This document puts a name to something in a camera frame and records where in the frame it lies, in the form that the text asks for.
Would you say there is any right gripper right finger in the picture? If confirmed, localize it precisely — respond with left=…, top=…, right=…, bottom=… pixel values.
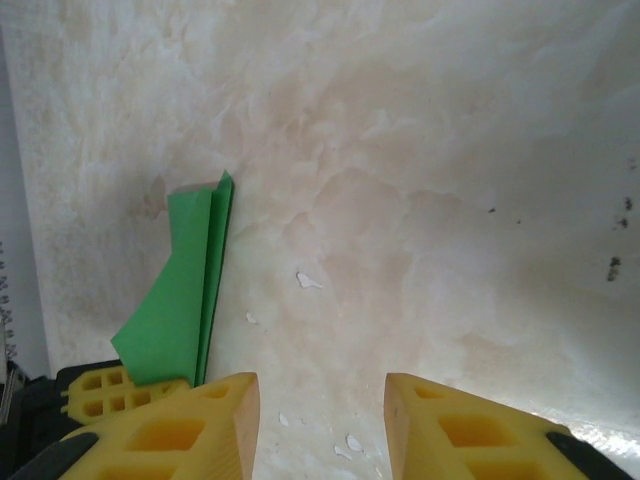
left=384, top=372, right=631, bottom=480

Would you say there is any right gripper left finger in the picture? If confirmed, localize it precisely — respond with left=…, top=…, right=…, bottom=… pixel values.
left=17, top=370, right=261, bottom=480

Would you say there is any green paper sheet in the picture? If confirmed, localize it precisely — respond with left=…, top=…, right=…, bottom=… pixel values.
left=109, top=169, right=236, bottom=389

